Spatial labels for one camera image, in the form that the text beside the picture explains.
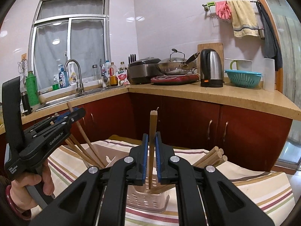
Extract steel kitchen faucet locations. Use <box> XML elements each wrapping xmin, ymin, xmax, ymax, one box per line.
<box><xmin>64</xmin><ymin>59</ymin><xmax>84</xmax><ymax>93</ymax></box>

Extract red kitchen cabinets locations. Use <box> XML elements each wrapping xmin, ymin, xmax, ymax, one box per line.
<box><xmin>80</xmin><ymin>93</ymin><xmax>292</xmax><ymax>171</ymax></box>

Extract wooden kitchen countertop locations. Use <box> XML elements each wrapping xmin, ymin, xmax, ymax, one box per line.
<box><xmin>0</xmin><ymin>79</ymin><xmax>301</xmax><ymax>135</ymax></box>

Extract person left hand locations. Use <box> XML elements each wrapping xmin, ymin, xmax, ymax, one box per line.
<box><xmin>10</xmin><ymin>159</ymin><xmax>55</xmax><ymax>213</ymax></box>

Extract small green soap bottle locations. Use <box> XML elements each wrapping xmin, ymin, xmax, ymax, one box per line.
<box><xmin>52</xmin><ymin>76</ymin><xmax>60</xmax><ymax>91</ymax></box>

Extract wooden chopstick in basket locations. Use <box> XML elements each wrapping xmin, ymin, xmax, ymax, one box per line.
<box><xmin>65</xmin><ymin>138</ymin><xmax>94</xmax><ymax>165</ymax></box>
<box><xmin>146</xmin><ymin>145</ymin><xmax>220</xmax><ymax>193</ymax></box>

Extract black thermos flask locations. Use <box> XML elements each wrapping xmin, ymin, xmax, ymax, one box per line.
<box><xmin>21</xmin><ymin>91</ymin><xmax>32</xmax><ymax>115</ymax></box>

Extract blue detergent bottle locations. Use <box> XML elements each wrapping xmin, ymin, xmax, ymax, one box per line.
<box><xmin>58</xmin><ymin>64</ymin><xmax>68</xmax><ymax>88</ymax></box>

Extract white spray bottle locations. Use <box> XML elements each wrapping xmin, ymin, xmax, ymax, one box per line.
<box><xmin>68</xmin><ymin>62</ymin><xmax>77</xmax><ymax>85</ymax></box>

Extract pink perforated utensil basket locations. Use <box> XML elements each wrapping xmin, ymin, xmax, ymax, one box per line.
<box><xmin>82</xmin><ymin>139</ymin><xmax>170</xmax><ymax>213</ymax></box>

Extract orange oil bottle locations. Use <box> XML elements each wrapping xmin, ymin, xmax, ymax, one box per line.
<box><xmin>109</xmin><ymin>62</ymin><xmax>118</xmax><ymax>86</ymax></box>

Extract green thermos bottle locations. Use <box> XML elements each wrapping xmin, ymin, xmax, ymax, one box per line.
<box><xmin>26</xmin><ymin>71</ymin><xmax>39</xmax><ymax>107</ymax></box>

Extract red white seasoning bag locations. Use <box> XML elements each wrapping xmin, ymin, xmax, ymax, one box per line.
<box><xmin>115</xmin><ymin>61</ymin><xmax>130</xmax><ymax>86</ymax></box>

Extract striped tablecloth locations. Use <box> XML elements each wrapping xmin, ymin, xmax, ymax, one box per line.
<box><xmin>30</xmin><ymin>139</ymin><xmax>296</xmax><ymax>226</ymax></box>

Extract black knife block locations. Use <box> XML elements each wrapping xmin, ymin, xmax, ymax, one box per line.
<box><xmin>128</xmin><ymin>54</ymin><xmax>137</xmax><ymax>64</ymax></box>

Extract black rice cooker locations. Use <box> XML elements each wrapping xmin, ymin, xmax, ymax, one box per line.
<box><xmin>128</xmin><ymin>57</ymin><xmax>162</xmax><ymax>84</ymax></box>

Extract window with curtain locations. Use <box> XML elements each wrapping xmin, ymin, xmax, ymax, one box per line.
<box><xmin>30</xmin><ymin>0</ymin><xmax>110</xmax><ymax>90</ymax></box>

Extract red induction cooker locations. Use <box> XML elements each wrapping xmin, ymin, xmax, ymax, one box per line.
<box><xmin>150</xmin><ymin>74</ymin><xmax>199</xmax><ymax>85</ymax></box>

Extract steel wok with lid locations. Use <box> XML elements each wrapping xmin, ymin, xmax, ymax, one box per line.
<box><xmin>157</xmin><ymin>48</ymin><xmax>200</xmax><ymax>76</ymax></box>

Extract teal plastic colander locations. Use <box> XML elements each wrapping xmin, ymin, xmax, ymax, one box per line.
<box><xmin>225</xmin><ymin>69</ymin><xmax>262</xmax><ymax>88</ymax></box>

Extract steel electric kettle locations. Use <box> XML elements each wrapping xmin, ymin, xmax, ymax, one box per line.
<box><xmin>200</xmin><ymin>48</ymin><xmax>223</xmax><ymax>88</ymax></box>

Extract white plastic container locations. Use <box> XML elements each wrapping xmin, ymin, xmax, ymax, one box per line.
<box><xmin>263</xmin><ymin>58</ymin><xmax>275</xmax><ymax>92</ymax></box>

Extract wooden cutting board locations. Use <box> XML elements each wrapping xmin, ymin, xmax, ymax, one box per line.
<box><xmin>197</xmin><ymin>42</ymin><xmax>224</xmax><ymax>74</ymax></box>

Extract dark hanging cloth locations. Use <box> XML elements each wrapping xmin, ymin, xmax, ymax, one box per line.
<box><xmin>256</xmin><ymin>1</ymin><xmax>283</xmax><ymax>71</ymax></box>

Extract pink rubber glove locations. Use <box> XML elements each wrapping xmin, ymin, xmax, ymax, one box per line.
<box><xmin>215</xmin><ymin>1</ymin><xmax>232</xmax><ymax>20</ymax></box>

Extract yellow hanging towel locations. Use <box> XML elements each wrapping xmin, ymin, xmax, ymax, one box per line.
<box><xmin>227</xmin><ymin>0</ymin><xmax>259</xmax><ymax>38</ymax></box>

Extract white mug green handle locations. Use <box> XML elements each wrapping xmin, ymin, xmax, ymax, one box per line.
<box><xmin>230</xmin><ymin>60</ymin><xmax>252</xmax><ymax>71</ymax></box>

